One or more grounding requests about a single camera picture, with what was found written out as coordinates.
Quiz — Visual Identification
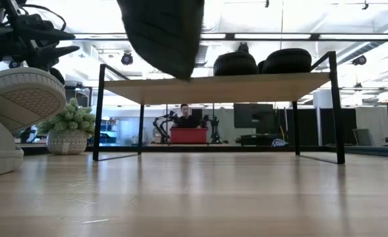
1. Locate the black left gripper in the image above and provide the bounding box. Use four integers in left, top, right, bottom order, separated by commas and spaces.
0, 14, 81, 70

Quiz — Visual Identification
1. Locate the black slide sandal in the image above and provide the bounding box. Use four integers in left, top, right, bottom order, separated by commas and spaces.
116, 0, 206, 81
258, 47, 313, 75
213, 51, 259, 77

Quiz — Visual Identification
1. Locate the green plant in patterned pot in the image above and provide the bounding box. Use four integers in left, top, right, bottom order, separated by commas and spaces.
36, 97, 97, 156

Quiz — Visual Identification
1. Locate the person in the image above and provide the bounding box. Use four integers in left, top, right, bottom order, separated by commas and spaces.
172, 103, 203, 129

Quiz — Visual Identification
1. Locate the red bin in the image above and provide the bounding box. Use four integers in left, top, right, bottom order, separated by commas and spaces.
169, 127, 209, 145

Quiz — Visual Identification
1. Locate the ceiling light bar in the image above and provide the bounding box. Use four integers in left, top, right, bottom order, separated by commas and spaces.
71, 32, 388, 42

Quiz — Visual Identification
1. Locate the black low cabinet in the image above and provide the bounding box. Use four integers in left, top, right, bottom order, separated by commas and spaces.
239, 133, 280, 147

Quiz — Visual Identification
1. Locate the grey office chair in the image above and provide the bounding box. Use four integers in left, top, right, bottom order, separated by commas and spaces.
352, 128, 376, 147

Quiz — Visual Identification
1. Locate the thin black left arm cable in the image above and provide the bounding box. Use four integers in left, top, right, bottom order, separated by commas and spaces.
21, 3, 68, 32

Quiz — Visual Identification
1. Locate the black aluminium table frame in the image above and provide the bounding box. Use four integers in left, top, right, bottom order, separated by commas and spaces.
15, 144, 388, 158

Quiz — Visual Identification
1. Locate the black partition wall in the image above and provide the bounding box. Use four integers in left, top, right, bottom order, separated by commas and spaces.
277, 107, 358, 147

